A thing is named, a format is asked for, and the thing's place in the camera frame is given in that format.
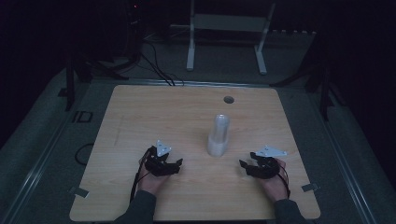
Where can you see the black metal stand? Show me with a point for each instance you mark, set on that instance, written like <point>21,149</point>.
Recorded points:
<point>323,90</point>
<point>71,84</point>

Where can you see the person's left hand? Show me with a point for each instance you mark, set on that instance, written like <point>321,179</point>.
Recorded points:
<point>152,183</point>

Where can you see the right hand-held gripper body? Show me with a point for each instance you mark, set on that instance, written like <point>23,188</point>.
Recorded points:
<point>264,169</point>

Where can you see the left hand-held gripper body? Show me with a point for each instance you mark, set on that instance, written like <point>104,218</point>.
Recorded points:
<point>158,168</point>

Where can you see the stack of clear plastic cups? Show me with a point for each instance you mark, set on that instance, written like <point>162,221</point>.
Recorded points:
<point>219,137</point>

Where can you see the white metal stand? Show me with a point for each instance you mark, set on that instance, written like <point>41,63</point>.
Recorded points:
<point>225,23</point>

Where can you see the grey tape piece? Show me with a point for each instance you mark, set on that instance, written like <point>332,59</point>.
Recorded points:
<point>79,192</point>
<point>310,187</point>

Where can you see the person's right hand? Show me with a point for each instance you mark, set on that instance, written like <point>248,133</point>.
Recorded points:
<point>275,186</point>

